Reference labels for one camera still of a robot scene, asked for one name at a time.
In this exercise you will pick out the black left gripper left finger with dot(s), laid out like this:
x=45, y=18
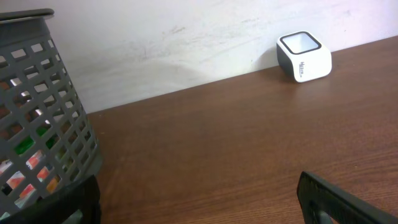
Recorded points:
x=82, y=195

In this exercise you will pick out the white barcode scanner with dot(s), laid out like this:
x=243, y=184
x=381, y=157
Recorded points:
x=303, y=57

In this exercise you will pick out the grey plastic mesh basket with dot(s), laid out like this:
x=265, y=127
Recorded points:
x=47, y=142

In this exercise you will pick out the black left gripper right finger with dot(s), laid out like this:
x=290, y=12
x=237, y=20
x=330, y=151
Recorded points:
x=323, y=202

